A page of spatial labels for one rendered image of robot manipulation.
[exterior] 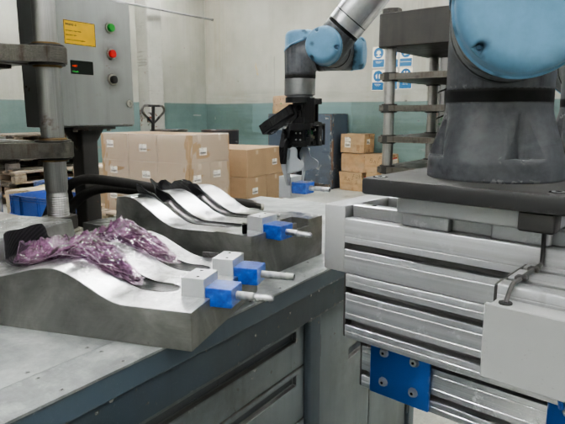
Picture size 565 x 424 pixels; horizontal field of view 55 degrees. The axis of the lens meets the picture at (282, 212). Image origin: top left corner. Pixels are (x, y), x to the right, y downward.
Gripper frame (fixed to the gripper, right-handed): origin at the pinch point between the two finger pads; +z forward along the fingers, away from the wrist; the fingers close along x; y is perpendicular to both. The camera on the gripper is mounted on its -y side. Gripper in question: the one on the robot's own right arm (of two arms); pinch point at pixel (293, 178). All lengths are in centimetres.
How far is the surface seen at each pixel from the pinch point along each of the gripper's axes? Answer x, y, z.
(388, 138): 366, -131, 6
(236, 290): -55, 26, 9
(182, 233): -36.0, -3.2, 7.7
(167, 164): 240, -294, 29
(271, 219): -28.5, 13.6, 4.1
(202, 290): -59, 23, 9
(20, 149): -34, -63, -7
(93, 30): -1, -72, -42
